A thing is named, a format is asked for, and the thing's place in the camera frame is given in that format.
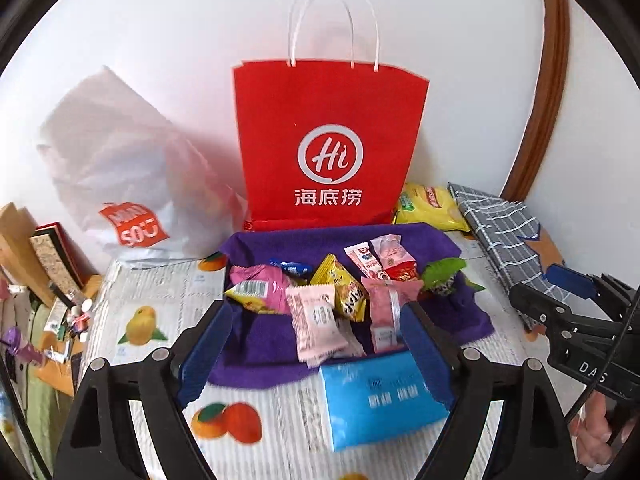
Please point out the wooden shelf with books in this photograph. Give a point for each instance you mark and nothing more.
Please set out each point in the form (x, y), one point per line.
(20, 260)

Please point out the pale pink nougat packet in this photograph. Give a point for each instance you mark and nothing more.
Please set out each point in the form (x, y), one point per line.
(317, 334)

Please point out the green snack packet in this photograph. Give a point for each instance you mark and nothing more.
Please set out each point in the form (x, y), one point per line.
(439, 278)

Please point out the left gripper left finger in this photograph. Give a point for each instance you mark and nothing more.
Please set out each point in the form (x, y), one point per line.
(198, 349)

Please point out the pink clear-window snack packet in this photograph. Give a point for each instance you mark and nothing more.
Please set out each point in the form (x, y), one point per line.
(386, 298)

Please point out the red Haidilao paper bag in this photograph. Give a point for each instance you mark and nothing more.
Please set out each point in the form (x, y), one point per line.
(324, 143)

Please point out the blue tissue pack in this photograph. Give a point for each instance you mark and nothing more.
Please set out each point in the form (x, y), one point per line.
(377, 399)

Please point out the purple towel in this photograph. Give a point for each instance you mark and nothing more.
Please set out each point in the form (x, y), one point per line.
(260, 352)

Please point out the yellow snack packet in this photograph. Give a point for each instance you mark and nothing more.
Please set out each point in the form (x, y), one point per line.
(350, 296)

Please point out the blue candy wrapper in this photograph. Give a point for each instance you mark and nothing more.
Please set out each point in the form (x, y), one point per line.
(292, 268)

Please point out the magenta snack packet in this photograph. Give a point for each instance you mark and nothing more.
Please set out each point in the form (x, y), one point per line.
(280, 281)

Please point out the brown wooden frame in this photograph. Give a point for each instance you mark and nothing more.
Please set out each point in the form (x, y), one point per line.
(547, 101)

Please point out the person right hand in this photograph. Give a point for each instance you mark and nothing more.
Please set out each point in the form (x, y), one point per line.
(591, 431)

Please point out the yellow green barcode packet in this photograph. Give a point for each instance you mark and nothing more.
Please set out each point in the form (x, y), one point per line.
(256, 296)

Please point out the white Miniso plastic bag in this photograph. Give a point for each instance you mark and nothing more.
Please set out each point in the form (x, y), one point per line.
(131, 180)

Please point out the pink strawberry bear stick packet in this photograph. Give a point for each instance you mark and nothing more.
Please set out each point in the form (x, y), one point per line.
(362, 255)

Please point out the yellow chips bag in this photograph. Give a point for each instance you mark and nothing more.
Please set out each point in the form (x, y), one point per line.
(431, 205)

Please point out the red pink candy packet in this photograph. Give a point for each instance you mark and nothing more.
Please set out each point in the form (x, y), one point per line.
(396, 261)

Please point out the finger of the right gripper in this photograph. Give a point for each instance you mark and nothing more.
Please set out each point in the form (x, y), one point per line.
(576, 283)

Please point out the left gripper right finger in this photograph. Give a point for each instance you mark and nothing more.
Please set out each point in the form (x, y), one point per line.
(433, 350)

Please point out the grey checked fabric pouch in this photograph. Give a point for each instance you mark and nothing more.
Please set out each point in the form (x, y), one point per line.
(518, 246)

